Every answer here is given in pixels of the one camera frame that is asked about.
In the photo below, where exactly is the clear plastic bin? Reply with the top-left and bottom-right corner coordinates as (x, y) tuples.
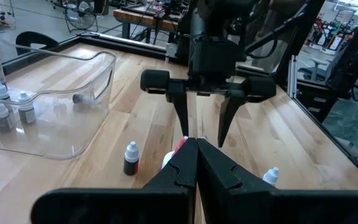
(0, 24), (117, 160)

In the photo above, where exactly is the black floor fan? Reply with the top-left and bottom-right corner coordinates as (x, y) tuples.
(63, 0), (98, 32)

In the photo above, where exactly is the large red food coloring bottle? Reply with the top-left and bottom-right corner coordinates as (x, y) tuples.
(161, 136), (188, 170)

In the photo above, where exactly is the black frame handle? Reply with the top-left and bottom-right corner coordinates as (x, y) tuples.
(15, 30), (60, 56)

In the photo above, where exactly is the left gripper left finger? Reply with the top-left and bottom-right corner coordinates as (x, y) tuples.
(31, 138), (198, 224)

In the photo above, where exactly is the person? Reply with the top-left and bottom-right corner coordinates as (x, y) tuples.
(253, 0), (306, 41)

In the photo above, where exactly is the silver aluminium profile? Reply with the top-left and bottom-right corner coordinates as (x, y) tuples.
(287, 54), (298, 99)

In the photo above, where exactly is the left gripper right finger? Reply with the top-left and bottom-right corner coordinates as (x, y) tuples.
(197, 138), (358, 224)

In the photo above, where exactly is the small red food coloring bottle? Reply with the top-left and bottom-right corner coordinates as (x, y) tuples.
(123, 141), (140, 176)

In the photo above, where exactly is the wooden workbench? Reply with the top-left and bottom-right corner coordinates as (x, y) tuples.
(113, 8), (183, 40)

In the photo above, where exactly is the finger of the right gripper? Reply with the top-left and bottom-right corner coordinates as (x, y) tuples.
(217, 90), (248, 149)
(166, 79), (190, 138)

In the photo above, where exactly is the black table frame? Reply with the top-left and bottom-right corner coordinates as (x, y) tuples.
(0, 0), (358, 187)

